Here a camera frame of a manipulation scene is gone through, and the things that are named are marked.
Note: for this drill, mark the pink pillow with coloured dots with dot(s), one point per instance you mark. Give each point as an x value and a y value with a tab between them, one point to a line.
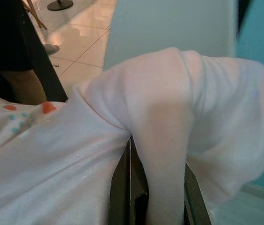
160	98

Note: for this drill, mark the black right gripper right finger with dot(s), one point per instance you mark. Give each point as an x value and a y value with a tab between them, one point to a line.
196	199

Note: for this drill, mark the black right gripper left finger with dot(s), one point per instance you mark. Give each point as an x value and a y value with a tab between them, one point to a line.
120	187

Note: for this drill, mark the round black stand base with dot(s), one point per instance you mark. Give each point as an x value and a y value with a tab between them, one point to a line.
60	4

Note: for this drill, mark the black slanted post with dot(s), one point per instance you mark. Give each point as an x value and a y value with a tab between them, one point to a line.
50	75

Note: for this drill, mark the grey shoe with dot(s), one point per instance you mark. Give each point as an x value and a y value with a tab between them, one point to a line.
51	48

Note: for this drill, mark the wooden furniture leg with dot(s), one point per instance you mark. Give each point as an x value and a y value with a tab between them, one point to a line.
38	16

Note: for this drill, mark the person in black shorts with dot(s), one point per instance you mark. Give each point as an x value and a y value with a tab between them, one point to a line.
3	35

